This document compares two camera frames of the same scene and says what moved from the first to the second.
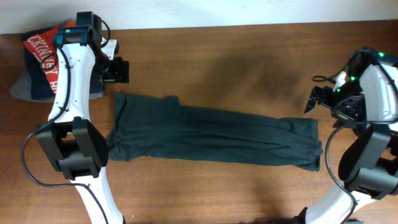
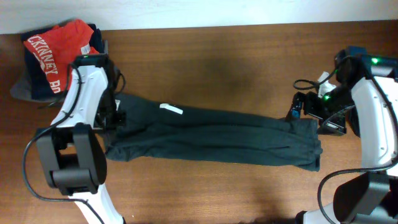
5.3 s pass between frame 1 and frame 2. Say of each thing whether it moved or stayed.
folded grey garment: stayed
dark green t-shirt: stayed
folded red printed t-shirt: stayed
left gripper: moved
